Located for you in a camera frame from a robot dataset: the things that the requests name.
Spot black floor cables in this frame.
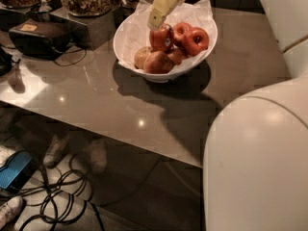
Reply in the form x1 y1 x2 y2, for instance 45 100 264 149
17 151 107 231

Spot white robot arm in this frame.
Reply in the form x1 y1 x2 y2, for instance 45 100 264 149
203 0 308 231

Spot red apple top middle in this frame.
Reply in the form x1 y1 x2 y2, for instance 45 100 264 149
173 22 192 47

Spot red apple right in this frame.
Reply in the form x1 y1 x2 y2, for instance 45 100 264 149
182 27 209 56

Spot black VR headset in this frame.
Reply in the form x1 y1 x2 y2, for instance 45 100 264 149
9 19 71 60

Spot black headset cable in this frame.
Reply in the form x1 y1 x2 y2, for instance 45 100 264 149
52 45 89 67

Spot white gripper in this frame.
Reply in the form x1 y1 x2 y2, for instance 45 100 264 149
147 0 185 30

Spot red apple centre low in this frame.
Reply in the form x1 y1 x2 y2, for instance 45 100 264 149
167 48 188 65

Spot metal scoop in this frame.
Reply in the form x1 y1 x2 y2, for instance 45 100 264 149
38 0 52 13

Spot red apple front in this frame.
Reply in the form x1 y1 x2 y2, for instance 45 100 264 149
143 51 174 74

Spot red apple with sticker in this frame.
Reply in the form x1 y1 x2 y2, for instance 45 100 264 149
149 23 174 52

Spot yellowish apple left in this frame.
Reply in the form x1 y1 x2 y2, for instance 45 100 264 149
134 46 153 69

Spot blue foot pedal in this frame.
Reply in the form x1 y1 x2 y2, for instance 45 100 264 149
0 151 36 193

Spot white shoe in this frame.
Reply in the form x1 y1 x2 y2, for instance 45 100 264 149
0 196 23 230

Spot white bowl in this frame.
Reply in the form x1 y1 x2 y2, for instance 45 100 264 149
113 1 218 84

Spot black object left edge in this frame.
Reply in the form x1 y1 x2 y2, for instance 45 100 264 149
0 47 13 76

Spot white paper liner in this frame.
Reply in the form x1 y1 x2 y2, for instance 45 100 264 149
117 0 218 75

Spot dark metal stand box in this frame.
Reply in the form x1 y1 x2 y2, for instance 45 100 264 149
50 8 117 50

